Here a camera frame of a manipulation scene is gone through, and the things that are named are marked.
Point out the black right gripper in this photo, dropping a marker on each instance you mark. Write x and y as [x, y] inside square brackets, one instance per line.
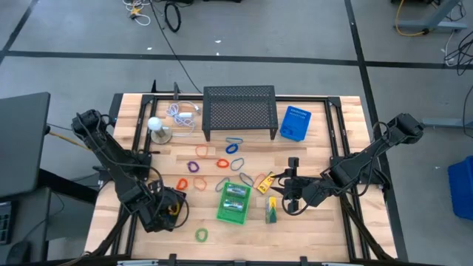
[312, 192]

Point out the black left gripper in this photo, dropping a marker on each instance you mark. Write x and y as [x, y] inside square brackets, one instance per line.
[157, 214]

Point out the small Crayola crayon box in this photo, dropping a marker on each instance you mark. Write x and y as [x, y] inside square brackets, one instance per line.
[267, 183]

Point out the green plastic basket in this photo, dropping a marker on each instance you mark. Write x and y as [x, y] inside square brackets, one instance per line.
[231, 218]

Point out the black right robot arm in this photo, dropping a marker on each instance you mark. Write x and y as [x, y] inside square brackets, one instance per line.
[373, 149]

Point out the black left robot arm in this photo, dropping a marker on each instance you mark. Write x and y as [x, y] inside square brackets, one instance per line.
[111, 159]

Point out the grey desk foot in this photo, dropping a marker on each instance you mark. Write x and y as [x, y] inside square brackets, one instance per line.
[443, 123]

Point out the grey desk base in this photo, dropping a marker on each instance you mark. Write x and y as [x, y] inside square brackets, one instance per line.
[432, 25]

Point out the black plastic basket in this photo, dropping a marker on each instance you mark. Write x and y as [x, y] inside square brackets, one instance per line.
[177, 193]

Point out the green spiral coil wristband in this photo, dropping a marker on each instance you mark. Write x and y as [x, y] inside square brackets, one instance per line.
[196, 235]

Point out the blue plastic basket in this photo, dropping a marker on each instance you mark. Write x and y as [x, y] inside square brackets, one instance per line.
[299, 118]

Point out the white bulb brass lamp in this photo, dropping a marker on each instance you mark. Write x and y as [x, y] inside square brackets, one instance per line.
[154, 123]

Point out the black perforated metal stand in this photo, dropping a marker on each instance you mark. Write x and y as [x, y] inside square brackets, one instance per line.
[240, 107]

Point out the dark keyboard device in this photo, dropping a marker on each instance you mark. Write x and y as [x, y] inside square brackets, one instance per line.
[5, 225]

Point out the blue storage bin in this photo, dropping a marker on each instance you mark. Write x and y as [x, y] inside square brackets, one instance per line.
[462, 188]

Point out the black metal rig frame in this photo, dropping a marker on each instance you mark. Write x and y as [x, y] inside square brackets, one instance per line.
[333, 101]

